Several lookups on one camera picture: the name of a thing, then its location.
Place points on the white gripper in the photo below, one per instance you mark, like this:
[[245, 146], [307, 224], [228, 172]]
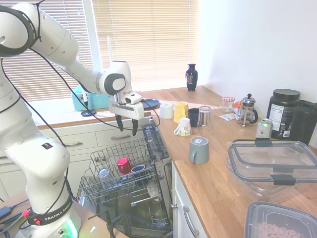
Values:
[[126, 110]]

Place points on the red metallic mug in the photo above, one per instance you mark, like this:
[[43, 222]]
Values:
[[124, 165]]

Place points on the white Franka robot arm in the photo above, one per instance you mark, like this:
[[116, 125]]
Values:
[[49, 42]]

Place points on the open dishwasher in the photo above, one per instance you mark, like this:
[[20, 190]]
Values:
[[154, 143]]

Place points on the plain white mug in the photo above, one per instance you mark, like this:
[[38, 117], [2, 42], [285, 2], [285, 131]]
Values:
[[166, 111]]

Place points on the navy blue mug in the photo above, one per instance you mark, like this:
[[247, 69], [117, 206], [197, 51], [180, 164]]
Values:
[[141, 173]]

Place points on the yellow mug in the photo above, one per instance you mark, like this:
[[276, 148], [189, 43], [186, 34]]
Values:
[[180, 112]]

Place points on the white patterned mug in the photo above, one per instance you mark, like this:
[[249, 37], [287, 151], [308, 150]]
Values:
[[184, 127]]

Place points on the black mug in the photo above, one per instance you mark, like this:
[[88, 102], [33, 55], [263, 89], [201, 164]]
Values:
[[193, 118]]

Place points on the grey mug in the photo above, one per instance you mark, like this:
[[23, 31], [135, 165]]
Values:
[[200, 151]]

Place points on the dark blue plate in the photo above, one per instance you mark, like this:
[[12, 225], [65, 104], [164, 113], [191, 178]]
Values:
[[151, 104]]

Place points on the white kitchen cabinets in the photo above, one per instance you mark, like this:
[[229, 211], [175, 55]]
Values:
[[99, 141]]

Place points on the black candle holder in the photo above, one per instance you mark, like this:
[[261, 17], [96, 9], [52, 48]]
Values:
[[88, 113]]

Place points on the clear glass in rack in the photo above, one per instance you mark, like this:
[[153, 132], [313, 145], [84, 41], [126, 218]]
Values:
[[103, 173]]

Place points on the teal bread box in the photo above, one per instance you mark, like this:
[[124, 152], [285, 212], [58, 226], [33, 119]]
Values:
[[79, 99]]

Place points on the clear drinking glass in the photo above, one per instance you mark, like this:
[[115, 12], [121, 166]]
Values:
[[205, 117]]

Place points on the dark blue painted vase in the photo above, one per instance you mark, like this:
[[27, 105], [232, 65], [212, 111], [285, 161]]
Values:
[[191, 78]]

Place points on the wide beige window blind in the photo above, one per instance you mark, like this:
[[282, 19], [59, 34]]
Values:
[[148, 42]]

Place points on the silver cabinet knob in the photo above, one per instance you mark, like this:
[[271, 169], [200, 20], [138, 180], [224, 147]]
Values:
[[174, 206]]

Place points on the flat paper packet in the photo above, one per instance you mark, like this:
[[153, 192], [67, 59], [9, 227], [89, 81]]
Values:
[[227, 116]]

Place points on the black tripod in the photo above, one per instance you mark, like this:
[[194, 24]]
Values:
[[110, 225]]

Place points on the glass jar red checked lid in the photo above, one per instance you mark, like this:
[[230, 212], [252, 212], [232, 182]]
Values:
[[227, 104]]

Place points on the orange packet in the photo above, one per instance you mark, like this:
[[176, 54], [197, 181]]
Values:
[[237, 106]]

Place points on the narrow beige window blind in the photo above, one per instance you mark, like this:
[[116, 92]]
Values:
[[71, 17]]

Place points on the glass french press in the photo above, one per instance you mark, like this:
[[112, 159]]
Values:
[[247, 109]]

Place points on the white green drink can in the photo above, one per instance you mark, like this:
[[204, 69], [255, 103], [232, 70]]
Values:
[[264, 129]]

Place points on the large clear lidded container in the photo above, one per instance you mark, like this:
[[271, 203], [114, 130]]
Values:
[[270, 161]]

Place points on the blue adapter box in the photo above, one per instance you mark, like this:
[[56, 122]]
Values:
[[5, 212]]

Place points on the black protein powder tub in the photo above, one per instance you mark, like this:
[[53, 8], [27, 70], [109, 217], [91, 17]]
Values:
[[282, 114]]

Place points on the grey container with food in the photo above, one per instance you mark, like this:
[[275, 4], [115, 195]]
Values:
[[272, 218]]

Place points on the black pitcher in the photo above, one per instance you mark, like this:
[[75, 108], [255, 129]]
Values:
[[304, 121]]

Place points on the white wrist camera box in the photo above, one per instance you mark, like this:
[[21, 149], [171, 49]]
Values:
[[133, 98]]

